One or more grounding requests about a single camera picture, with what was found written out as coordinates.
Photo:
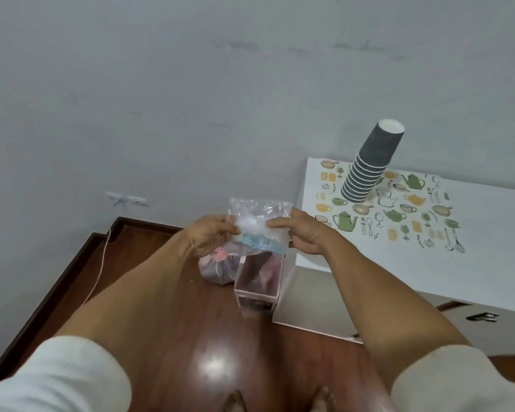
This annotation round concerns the person's right hand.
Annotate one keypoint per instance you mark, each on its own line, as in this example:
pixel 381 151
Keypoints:
pixel 311 235

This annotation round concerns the person's left hand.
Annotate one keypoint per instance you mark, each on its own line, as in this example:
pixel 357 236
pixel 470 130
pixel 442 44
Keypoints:
pixel 208 233

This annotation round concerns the person's right thumb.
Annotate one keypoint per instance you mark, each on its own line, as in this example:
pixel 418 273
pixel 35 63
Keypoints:
pixel 280 223

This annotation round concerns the person's left thumb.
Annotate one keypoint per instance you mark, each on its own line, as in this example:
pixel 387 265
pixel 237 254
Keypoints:
pixel 228 228

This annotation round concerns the clear plastic zip bag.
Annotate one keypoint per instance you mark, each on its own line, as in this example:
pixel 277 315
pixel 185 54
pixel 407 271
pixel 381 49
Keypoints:
pixel 259 216

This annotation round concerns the person's left forearm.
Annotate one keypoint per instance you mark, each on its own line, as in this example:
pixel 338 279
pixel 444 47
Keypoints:
pixel 141 291

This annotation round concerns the person's right forearm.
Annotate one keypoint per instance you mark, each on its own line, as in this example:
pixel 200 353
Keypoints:
pixel 382 296

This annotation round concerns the plastic bag with dark contents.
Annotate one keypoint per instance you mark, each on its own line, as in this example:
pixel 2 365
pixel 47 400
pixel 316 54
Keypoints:
pixel 221 268

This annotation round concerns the pink clear plastic bin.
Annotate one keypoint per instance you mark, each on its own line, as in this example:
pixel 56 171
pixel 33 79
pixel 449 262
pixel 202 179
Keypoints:
pixel 259 278

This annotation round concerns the stack of grey paper cups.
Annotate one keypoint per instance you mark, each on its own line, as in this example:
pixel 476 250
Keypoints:
pixel 369 167

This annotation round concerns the person's left foot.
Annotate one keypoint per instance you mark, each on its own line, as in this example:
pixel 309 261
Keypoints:
pixel 235 403

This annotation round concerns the person's foot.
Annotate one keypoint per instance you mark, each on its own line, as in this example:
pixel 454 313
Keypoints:
pixel 235 403
pixel 325 401

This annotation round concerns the person's right foot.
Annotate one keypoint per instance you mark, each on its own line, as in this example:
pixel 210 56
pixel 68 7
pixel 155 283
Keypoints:
pixel 325 401

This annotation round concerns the white kitchenware print tablecloth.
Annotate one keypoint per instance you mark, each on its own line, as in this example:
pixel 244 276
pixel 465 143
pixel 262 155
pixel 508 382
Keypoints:
pixel 476 235

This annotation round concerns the dark wooden baseboard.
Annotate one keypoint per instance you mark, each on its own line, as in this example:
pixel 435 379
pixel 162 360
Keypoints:
pixel 34 313

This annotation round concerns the white knit sleeve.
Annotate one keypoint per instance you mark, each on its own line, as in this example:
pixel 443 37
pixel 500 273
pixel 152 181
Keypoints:
pixel 55 377
pixel 459 381

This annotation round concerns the white wall plug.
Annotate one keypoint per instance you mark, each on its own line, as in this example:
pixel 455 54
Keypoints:
pixel 126 199

